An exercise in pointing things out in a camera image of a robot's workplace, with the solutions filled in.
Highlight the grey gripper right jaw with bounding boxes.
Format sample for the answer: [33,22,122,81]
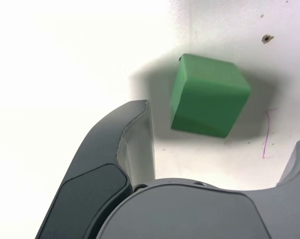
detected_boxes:
[96,133,300,239]

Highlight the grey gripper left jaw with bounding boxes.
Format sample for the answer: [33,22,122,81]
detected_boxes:
[36,99,157,239]

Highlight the green cube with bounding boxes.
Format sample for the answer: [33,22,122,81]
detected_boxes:
[170,53,252,139]

